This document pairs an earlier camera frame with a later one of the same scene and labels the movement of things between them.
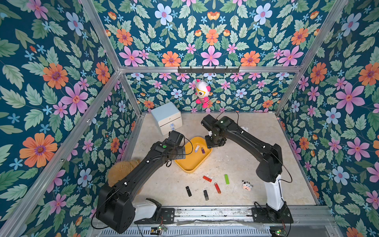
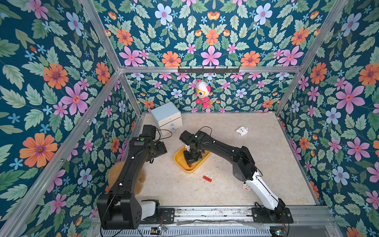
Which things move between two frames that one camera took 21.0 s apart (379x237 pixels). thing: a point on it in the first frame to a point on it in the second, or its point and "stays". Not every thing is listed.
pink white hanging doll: [203, 93] stays
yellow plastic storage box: [196, 152] stays
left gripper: [180, 151] to [162, 148]
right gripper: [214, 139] to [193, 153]
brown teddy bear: [120, 168] stays
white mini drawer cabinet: [169, 116] stays
